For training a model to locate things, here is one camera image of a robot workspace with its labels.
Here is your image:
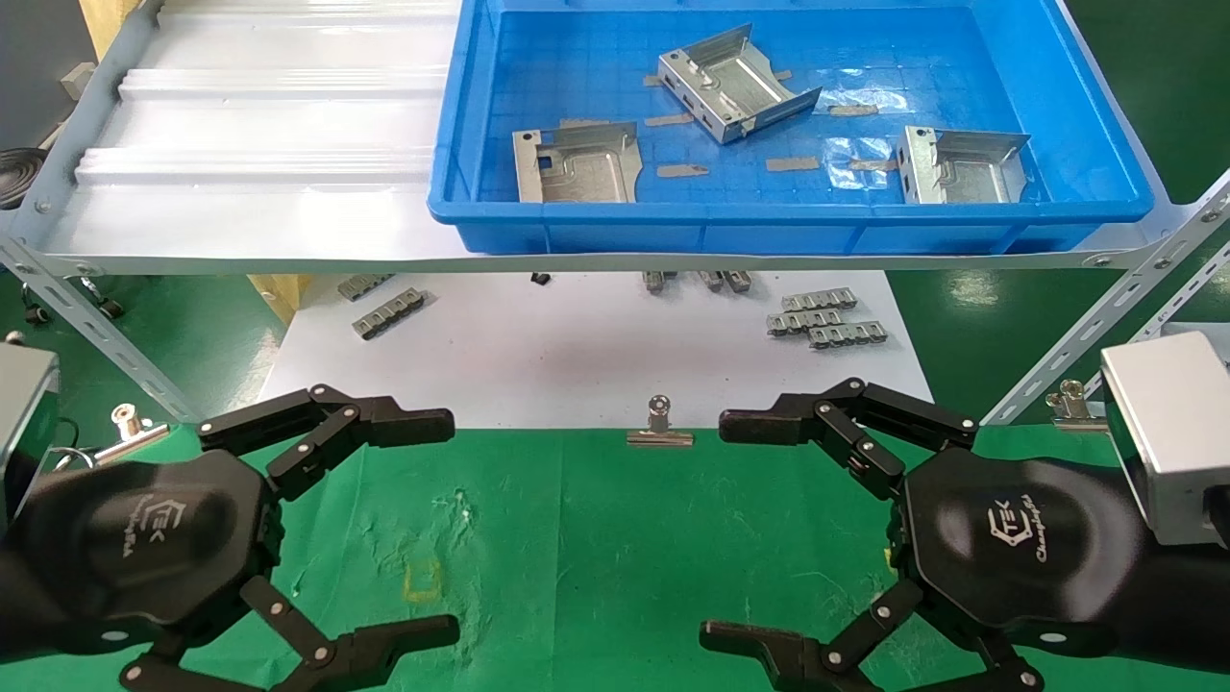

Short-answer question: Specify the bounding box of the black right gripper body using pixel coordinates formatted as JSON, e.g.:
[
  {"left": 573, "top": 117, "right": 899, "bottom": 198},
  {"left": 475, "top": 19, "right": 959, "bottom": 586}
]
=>
[{"left": 889, "top": 450, "right": 1149, "bottom": 656}]

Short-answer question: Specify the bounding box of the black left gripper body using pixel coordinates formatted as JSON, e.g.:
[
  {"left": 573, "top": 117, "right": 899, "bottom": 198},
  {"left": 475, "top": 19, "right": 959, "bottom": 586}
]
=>
[{"left": 14, "top": 450, "right": 283, "bottom": 656}]

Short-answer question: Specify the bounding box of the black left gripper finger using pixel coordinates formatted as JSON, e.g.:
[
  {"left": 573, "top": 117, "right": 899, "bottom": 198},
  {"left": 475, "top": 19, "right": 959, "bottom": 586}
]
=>
[
  {"left": 120, "top": 575, "right": 462, "bottom": 692},
  {"left": 197, "top": 384, "right": 455, "bottom": 501}
]

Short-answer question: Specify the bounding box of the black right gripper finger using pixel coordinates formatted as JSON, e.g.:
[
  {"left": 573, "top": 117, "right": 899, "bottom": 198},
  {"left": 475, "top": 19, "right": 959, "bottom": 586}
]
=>
[
  {"left": 700, "top": 577, "right": 1046, "bottom": 692},
  {"left": 719, "top": 378, "right": 979, "bottom": 503}
]

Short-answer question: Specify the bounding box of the galvanized sheet metal bracket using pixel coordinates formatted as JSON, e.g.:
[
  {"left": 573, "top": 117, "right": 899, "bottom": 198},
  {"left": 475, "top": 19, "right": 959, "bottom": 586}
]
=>
[
  {"left": 658, "top": 24, "right": 823, "bottom": 145},
  {"left": 512, "top": 120, "right": 643, "bottom": 204},
  {"left": 897, "top": 125, "right": 1031, "bottom": 206}
]

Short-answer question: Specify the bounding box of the silver bulldog clip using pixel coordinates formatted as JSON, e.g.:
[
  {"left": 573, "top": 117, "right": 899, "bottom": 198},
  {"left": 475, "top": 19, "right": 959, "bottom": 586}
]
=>
[
  {"left": 96, "top": 404, "right": 169, "bottom": 467},
  {"left": 1045, "top": 380, "right": 1106, "bottom": 431},
  {"left": 627, "top": 394, "right": 695, "bottom": 450}
]

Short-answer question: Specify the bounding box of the green table cloth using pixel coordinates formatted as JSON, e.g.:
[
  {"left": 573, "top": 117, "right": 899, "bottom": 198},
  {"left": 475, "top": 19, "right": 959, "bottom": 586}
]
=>
[{"left": 0, "top": 423, "right": 1230, "bottom": 692}]

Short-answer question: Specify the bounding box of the stool with caster wheels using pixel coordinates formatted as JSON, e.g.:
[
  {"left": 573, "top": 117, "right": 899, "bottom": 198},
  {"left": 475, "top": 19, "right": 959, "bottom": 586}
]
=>
[{"left": 19, "top": 277, "right": 126, "bottom": 326}]

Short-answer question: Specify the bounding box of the blue plastic bin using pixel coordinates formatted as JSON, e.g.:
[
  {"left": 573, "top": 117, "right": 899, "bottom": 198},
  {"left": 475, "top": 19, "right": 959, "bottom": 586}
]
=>
[{"left": 428, "top": 0, "right": 1154, "bottom": 256}]

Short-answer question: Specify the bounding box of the clear plastic film patch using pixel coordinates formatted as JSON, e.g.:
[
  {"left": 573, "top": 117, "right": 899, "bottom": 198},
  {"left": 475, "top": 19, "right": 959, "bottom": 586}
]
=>
[
  {"left": 824, "top": 137, "right": 899, "bottom": 188},
  {"left": 817, "top": 86, "right": 909, "bottom": 114}
]

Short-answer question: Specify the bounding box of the white ribbed shelf panel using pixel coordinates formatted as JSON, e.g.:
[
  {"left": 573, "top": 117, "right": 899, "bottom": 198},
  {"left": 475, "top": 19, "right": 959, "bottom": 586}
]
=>
[{"left": 43, "top": 0, "right": 1175, "bottom": 275}]

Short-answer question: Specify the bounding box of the grey metal shelf rack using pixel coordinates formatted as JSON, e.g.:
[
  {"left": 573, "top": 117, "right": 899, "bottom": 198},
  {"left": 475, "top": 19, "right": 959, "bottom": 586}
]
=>
[{"left": 0, "top": 0, "right": 1230, "bottom": 426}]

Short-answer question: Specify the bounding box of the black ribbed round stool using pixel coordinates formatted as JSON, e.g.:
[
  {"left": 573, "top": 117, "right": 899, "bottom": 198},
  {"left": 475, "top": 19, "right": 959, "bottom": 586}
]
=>
[{"left": 0, "top": 147, "right": 44, "bottom": 210}]

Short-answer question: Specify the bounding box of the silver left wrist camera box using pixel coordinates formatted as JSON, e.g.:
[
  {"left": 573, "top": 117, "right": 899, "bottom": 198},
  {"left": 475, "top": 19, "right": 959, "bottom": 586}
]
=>
[{"left": 0, "top": 344, "right": 61, "bottom": 525}]

